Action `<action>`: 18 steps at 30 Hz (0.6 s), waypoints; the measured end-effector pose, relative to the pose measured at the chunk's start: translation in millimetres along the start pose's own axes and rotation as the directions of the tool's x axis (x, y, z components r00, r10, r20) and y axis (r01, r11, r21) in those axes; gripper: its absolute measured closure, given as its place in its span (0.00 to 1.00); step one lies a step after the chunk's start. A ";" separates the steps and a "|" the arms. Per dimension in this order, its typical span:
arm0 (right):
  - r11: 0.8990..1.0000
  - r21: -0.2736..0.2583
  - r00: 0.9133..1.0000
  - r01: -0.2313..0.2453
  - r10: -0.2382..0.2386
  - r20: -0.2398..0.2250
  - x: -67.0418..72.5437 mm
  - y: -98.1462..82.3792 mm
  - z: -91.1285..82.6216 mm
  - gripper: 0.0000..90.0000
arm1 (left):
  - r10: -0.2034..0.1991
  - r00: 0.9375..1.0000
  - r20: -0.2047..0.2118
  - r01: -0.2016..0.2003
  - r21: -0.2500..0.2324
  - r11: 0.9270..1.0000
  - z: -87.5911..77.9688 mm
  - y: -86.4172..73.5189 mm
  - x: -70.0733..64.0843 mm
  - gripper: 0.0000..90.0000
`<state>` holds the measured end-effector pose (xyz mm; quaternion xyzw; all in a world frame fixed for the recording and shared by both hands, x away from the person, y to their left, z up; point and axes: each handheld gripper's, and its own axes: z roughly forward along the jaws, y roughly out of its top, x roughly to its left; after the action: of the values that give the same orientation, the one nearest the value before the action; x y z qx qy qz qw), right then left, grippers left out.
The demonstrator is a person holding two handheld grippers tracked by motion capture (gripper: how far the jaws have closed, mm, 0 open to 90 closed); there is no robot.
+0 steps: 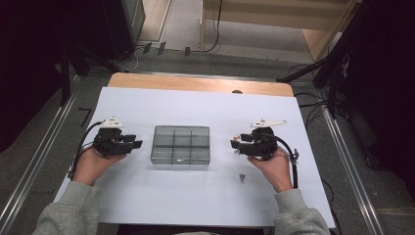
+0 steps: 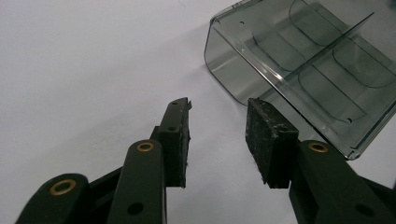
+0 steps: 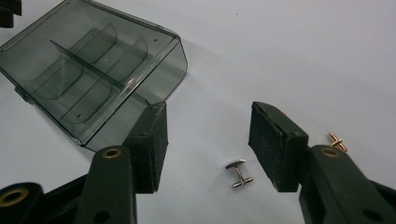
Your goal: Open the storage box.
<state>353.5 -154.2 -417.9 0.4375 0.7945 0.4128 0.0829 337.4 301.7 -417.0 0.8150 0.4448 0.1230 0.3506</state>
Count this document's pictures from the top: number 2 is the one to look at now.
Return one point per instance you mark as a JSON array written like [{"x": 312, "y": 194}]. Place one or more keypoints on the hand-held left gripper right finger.
[{"x": 267, "y": 143}]

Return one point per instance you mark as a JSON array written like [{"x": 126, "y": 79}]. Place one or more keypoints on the clear grey plastic organizer box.
[{"x": 311, "y": 62}]

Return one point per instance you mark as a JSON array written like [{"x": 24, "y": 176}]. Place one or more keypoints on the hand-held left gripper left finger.
[{"x": 176, "y": 140}]

